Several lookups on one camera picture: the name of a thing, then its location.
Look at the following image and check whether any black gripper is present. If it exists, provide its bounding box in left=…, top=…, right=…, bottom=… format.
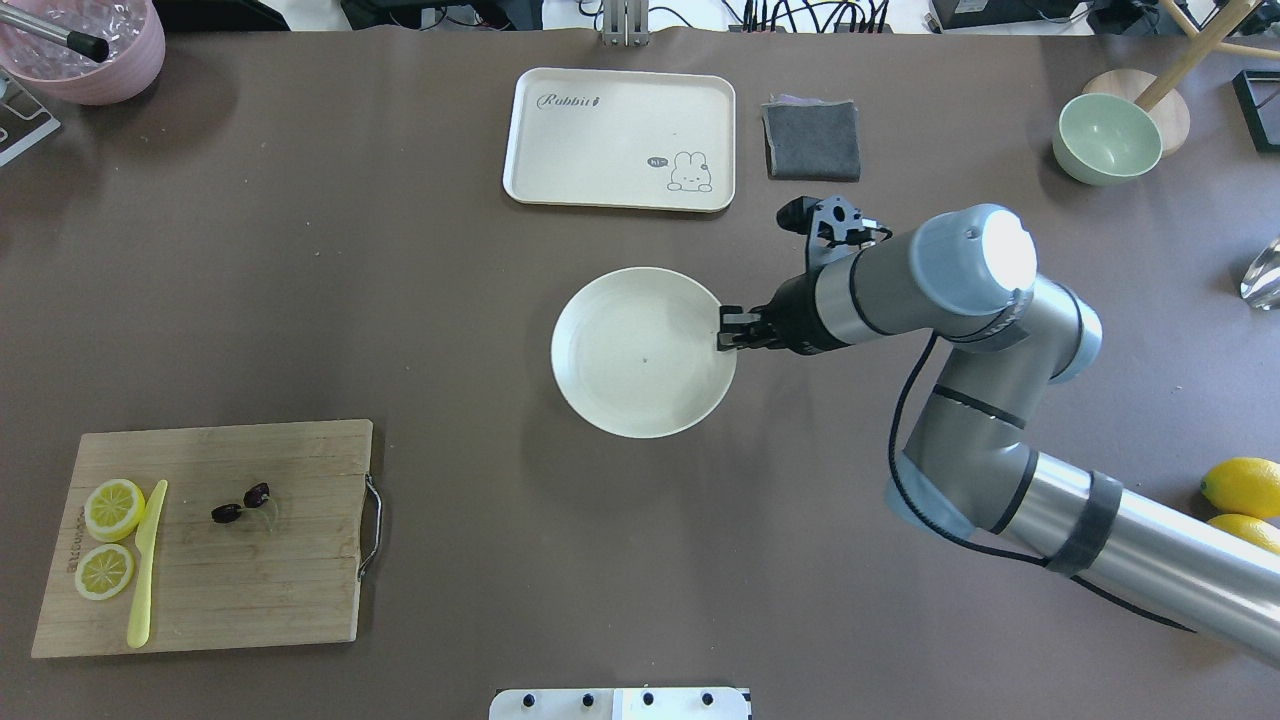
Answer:
left=716, top=275, right=826, bottom=355

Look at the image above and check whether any cream round plate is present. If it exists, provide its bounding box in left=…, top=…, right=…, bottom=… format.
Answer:
left=550, top=266, right=737, bottom=439

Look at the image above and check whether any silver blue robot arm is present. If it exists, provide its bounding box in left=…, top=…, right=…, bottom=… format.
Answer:
left=717, top=196, right=1279, bottom=664

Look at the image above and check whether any cream rabbit tray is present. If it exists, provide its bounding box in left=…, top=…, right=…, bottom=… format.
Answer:
left=502, top=67, right=736, bottom=213

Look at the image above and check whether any grey folded cloth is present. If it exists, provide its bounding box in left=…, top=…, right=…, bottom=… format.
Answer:
left=762, top=96, right=861, bottom=182

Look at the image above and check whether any green bowl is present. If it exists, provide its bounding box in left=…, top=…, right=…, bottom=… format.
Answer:
left=1052, top=94, right=1164, bottom=187

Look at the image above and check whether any wooden stand with base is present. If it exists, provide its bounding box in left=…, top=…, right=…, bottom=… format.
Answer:
left=1083, top=1, right=1277, bottom=158

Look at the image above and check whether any bamboo cutting board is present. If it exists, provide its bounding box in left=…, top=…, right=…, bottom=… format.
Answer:
left=31, top=419, right=374, bottom=659

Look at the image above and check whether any metal scoop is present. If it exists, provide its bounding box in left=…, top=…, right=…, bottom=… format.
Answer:
left=1238, top=236, right=1279, bottom=311

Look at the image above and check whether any whole yellow lemon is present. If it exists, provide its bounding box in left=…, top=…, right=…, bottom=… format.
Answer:
left=1207, top=512, right=1280, bottom=555
left=1199, top=457, right=1279, bottom=520

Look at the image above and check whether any yellow plastic knife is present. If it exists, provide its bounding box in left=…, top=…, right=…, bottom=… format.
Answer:
left=125, top=479, right=169, bottom=650

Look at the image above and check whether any lemon slice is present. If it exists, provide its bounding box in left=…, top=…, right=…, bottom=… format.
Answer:
left=74, top=543, right=134, bottom=601
left=83, top=478, right=146, bottom=543

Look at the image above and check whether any pink bowl with ice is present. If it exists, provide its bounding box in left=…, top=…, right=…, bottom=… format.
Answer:
left=1, top=1, right=166, bottom=106

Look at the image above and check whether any metal muddler black tip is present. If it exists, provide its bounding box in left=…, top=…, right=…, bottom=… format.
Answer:
left=1, top=3, right=110, bottom=63

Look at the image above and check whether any white cup rack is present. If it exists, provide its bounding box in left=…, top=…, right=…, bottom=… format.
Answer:
left=0, top=70, right=61, bottom=167

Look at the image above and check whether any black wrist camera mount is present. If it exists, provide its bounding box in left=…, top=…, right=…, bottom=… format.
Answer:
left=774, top=195, right=893, bottom=274

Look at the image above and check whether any aluminium frame post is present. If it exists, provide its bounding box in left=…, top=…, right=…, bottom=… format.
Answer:
left=600, top=0, right=650, bottom=47

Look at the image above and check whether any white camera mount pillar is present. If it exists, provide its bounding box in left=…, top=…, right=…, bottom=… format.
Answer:
left=488, top=685, right=753, bottom=719

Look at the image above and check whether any black picture frame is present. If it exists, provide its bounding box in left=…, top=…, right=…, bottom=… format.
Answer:
left=1231, top=69, right=1279, bottom=154

